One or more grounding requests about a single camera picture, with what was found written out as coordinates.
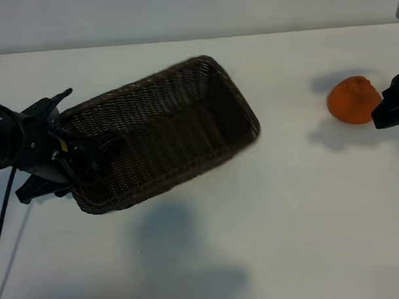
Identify thin black wire bundle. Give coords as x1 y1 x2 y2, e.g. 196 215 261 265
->
53 148 102 189

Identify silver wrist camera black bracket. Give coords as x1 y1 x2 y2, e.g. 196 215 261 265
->
19 94 62 126

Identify orange fruit with knob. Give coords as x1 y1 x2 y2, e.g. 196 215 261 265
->
326 75 383 126

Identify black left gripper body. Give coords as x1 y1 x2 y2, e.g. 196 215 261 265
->
13 113 102 205

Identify dark brown woven basket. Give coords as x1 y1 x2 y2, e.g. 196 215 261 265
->
57 53 265 216

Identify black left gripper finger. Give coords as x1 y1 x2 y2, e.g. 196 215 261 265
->
97 132 121 152

